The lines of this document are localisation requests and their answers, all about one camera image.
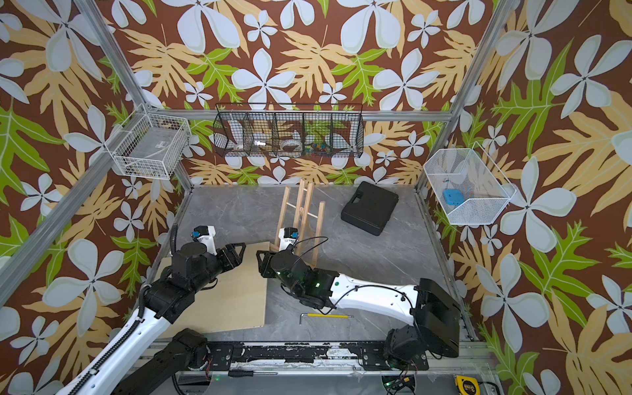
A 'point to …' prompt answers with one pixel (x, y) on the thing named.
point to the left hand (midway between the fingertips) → (240, 245)
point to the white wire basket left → (149, 145)
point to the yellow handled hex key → (324, 315)
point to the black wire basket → (289, 130)
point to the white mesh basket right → (465, 187)
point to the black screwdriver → (237, 374)
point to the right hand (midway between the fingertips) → (257, 254)
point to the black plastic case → (370, 207)
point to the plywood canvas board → (238, 301)
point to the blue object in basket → (453, 197)
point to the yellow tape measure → (467, 385)
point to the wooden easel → (304, 200)
